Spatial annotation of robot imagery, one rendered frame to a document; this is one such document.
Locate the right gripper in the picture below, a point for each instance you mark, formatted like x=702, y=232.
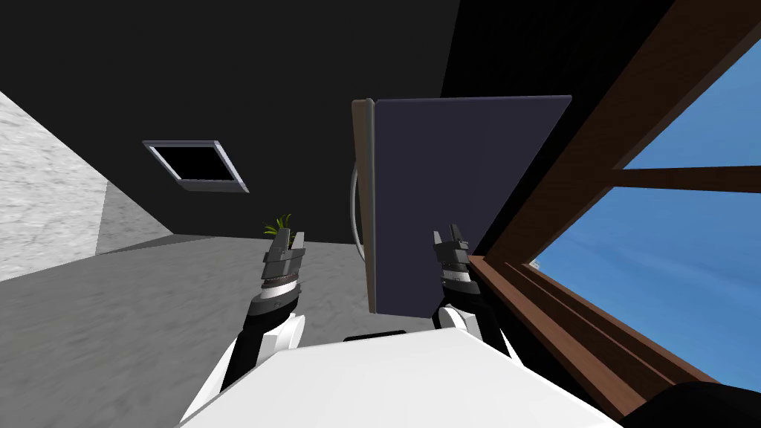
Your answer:
x=453, y=260

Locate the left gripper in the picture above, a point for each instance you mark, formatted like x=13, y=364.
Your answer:
x=284, y=264

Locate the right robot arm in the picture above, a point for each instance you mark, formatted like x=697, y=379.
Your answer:
x=469, y=303

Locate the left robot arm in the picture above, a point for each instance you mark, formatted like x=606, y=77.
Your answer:
x=261, y=333

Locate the green plant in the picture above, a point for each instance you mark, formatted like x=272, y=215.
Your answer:
x=278, y=226

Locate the dark blue door leaf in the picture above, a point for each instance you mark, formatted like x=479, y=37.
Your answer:
x=458, y=202

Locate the brown framed window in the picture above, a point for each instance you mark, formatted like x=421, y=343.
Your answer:
x=594, y=196

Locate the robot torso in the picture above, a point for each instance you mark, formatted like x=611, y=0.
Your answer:
x=392, y=386

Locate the grey framed dark wall picture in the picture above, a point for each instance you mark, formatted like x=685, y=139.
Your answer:
x=196, y=163

